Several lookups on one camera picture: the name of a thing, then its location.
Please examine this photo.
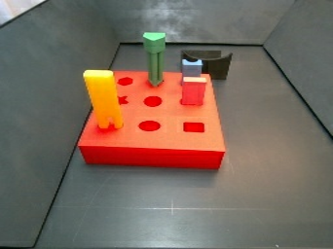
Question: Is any yellow arch peg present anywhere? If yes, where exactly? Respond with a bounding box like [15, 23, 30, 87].
[83, 70, 123, 128]

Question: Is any black curved block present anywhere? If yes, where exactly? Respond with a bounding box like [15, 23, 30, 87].
[181, 50, 233, 80]

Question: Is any pink rectangular peg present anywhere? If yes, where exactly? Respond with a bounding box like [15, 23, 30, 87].
[181, 77, 208, 106]

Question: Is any green triangular peg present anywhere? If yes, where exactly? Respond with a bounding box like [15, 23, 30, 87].
[143, 32, 166, 87]

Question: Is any blue notched peg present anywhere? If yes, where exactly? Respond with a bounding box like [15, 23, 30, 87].
[181, 59, 204, 78]

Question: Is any red peg board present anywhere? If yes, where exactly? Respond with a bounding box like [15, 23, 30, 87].
[78, 71, 225, 169]

